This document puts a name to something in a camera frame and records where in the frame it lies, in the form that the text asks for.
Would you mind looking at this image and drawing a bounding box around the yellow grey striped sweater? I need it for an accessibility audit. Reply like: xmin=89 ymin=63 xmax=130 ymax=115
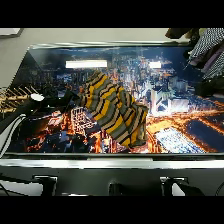
xmin=74 ymin=69 xmax=150 ymax=150

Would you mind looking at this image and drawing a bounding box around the black garment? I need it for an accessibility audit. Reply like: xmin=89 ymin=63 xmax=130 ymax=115
xmin=194 ymin=75 xmax=224 ymax=98

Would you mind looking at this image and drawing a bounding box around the brown garment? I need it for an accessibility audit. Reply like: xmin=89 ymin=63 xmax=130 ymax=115
xmin=165 ymin=28 xmax=195 ymax=40

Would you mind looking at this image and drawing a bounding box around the purple garment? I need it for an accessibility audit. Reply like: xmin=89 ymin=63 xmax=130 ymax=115
xmin=196 ymin=44 xmax=224 ymax=80

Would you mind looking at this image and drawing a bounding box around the black white checked shirt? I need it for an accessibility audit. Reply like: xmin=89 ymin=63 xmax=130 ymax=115
xmin=188 ymin=28 xmax=224 ymax=62

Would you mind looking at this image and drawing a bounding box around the silver frame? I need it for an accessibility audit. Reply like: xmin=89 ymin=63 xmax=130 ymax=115
xmin=0 ymin=152 xmax=224 ymax=197

